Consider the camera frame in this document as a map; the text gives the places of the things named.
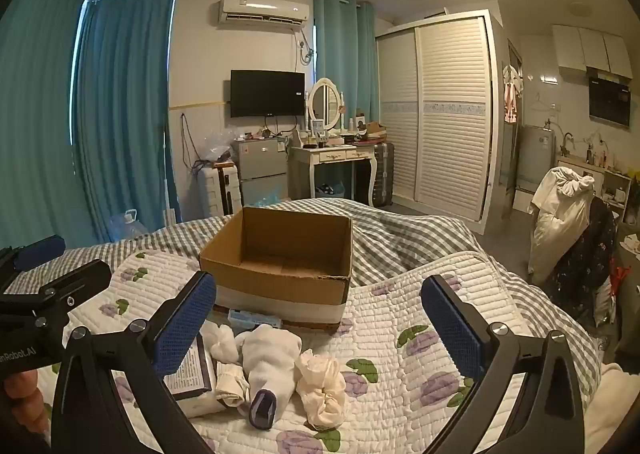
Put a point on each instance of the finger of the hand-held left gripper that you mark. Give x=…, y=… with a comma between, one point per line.
x=37, y=249
x=60, y=284

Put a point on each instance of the cream fleece blanket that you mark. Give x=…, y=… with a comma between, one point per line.
x=617, y=394

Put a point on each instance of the silver mini fridge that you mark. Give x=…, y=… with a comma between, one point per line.
x=260, y=164

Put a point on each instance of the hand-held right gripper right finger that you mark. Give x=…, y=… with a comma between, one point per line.
x=455, y=324

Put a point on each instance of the red bag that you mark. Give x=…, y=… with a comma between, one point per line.
x=610, y=294

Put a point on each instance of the white air conditioner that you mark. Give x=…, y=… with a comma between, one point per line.
x=262, y=9

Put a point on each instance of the white oval mirror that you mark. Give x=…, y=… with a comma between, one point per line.
x=325, y=101

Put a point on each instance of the grey checked duvet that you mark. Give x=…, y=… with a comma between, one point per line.
x=400, y=234

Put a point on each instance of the pink hanging garment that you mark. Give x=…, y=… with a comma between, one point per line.
x=511, y=94

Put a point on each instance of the blue plastic bag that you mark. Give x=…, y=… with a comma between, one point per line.
x=272, y=196

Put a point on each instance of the white kitchen wall cabinets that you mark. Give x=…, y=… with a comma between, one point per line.
x=592, y=46

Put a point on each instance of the white packet with black label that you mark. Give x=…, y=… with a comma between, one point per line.
x=192, y=376

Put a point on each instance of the blue packet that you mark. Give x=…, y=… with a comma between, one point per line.
x=250, y=319

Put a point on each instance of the brown cardboard box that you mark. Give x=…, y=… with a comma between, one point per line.
x=280, y=284

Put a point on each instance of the clear plastic bag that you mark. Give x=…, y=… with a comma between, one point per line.
x=217, y=149

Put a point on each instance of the clear water jug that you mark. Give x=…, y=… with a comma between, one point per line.
x=127, y=226

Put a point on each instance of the white kitchen shelf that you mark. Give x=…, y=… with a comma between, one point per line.
x=615, y=184

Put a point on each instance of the white quilted floral blanket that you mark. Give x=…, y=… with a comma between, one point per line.
x=390, y=334

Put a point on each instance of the white dressing table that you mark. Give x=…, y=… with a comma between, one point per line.
x=330, y=154

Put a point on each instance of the small brown box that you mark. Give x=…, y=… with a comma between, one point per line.
x=375, y=131

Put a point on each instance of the black range hood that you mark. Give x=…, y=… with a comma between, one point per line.
x=610, y=101

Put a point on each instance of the white suitcase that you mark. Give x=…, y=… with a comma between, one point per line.
x=215, y=189

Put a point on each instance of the teal curtain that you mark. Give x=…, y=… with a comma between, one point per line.
x=345, y=49
x=125, y=109
x=35, y=109

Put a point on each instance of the white sock with dark toe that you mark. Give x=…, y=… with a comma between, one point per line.
x=270, y=359

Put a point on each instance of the person's left hand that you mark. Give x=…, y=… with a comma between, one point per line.
x=22, y=399

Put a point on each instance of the white clothes pile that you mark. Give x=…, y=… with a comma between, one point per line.
x=557, y=219

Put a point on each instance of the white louvred wardrobe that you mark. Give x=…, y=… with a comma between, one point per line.
x=450, y=124

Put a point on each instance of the small white sock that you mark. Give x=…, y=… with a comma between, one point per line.
x=222, y=341

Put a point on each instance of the black wall television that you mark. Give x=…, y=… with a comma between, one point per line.
x=267, y=93

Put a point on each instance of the metal faucet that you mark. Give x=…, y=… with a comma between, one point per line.
x=566, y=141

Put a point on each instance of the cream sock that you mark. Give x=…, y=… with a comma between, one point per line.
x=320, y=384
x=232, y=384

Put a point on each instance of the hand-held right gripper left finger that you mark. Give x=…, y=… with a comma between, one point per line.
x=185, y=319

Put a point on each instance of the dark grey suitcase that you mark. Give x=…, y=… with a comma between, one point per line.
x=377, y=174

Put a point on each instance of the dark floral garment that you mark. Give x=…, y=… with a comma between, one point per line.
x=587, y=254

